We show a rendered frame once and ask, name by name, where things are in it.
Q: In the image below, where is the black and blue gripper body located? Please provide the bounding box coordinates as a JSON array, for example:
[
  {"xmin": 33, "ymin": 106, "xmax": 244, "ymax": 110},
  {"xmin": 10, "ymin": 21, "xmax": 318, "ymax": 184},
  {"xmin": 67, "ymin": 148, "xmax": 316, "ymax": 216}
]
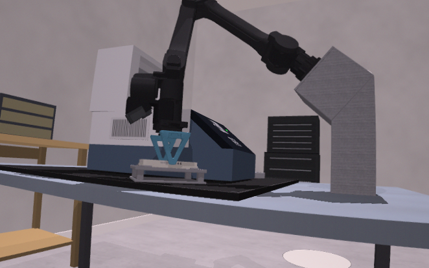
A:
[{"xmin": 153, "ymin": 100, "xmax": 188, "ymax": 133}]

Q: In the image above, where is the white real-time pcr cycler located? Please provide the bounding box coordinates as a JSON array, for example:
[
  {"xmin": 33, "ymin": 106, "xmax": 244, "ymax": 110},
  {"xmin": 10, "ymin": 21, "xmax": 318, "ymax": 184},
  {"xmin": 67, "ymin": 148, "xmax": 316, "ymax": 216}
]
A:
[{"xmin": 87, "ymin": 45, "xmax": 256, "ymax": 182}]

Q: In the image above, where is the white well pcr plate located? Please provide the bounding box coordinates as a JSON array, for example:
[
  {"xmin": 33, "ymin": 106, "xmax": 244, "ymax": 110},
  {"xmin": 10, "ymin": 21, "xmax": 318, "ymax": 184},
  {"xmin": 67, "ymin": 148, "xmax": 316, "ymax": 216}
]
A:
[{"xmin": 138, "ymin": 159, "xmax": 198, "ymax": 169}]

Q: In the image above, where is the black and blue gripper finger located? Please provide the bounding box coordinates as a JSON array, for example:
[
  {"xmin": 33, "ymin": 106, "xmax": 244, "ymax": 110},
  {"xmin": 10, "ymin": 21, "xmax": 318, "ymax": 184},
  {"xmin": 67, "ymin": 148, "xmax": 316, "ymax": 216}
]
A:
[
  {"xmin": 150, "ymin": 135, "xmax": 176, "ymax": 161},
  {"xmin": 159, "ymin": 130, "xmax": 191, "ymax": 165}
]

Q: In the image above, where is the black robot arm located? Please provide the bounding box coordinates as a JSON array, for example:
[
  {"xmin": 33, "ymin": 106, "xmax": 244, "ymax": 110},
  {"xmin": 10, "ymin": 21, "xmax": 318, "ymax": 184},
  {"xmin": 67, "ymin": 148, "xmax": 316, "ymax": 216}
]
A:
[{"xmin": 125, "ymin": 0, "xmax": 321, "ymax": 124}]

